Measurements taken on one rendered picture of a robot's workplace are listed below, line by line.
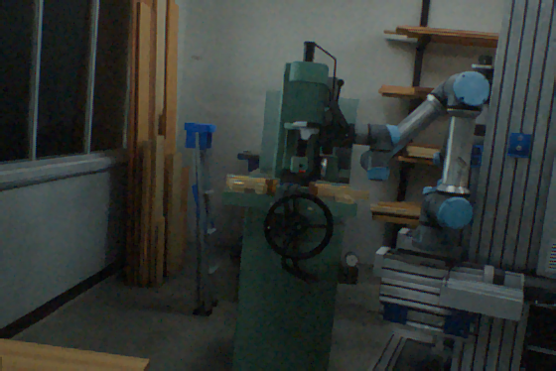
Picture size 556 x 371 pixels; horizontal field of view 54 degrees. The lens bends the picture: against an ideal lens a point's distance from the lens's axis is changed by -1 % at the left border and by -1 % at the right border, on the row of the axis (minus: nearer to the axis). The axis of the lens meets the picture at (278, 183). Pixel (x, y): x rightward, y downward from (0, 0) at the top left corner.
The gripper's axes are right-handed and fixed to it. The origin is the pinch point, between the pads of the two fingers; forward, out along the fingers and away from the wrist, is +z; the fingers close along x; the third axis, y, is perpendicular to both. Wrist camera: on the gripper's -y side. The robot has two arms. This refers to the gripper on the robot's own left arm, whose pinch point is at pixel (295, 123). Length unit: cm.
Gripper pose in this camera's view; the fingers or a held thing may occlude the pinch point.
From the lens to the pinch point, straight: 186.1
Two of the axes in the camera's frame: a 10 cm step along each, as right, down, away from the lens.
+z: -10.0, -0.6, -0.4
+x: -0.4, -0.6, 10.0
